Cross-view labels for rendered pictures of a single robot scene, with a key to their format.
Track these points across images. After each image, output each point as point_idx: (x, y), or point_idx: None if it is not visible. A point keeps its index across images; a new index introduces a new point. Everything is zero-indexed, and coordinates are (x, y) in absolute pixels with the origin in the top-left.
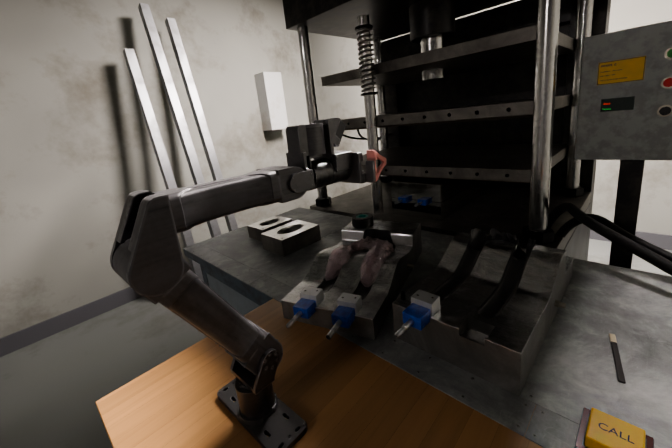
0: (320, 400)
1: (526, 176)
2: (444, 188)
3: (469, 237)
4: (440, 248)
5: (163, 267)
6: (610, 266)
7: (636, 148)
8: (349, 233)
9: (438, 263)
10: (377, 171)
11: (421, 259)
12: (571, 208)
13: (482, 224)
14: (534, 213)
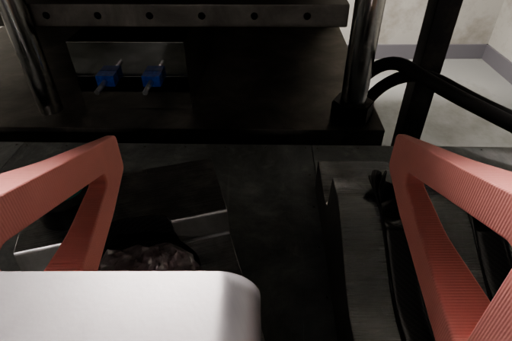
0: None
1: (337, 16)
2: (187, 46)
3: (367, 195)
4: (244, 186)
5: None
6: (468, 149)
7: None
8: (45, 255)
9: (270, 234)
10: (480, 307)
11: (232, 234)
12: (414, 68)
13: (259, 101)
14: (356, 81)
